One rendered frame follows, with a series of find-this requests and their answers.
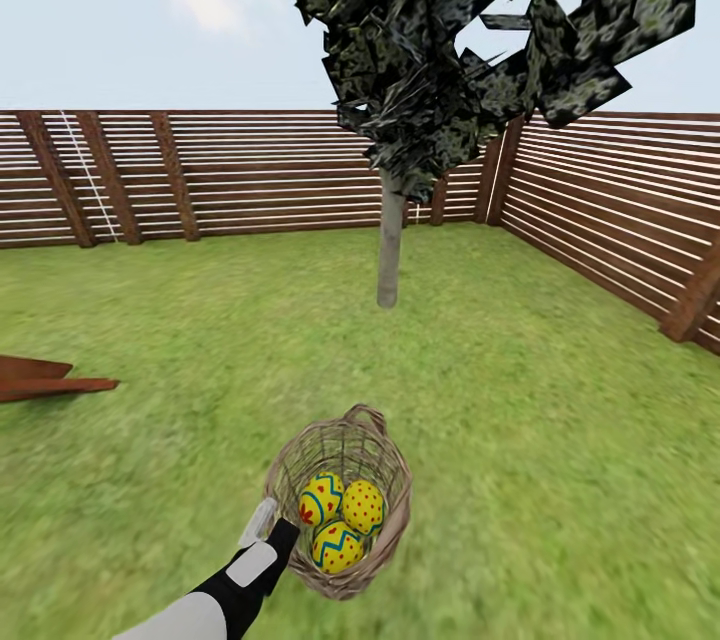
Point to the easter egg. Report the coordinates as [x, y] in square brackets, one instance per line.
[363, 502]
[336, 547]
[321, 499]

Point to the tree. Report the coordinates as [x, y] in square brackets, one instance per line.
[430, 111]

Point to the wicker basket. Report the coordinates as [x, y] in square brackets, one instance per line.
[357, 578]

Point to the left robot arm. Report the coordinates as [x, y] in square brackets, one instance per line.
[224, 606]

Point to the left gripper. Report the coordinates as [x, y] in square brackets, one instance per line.
[283, 537]

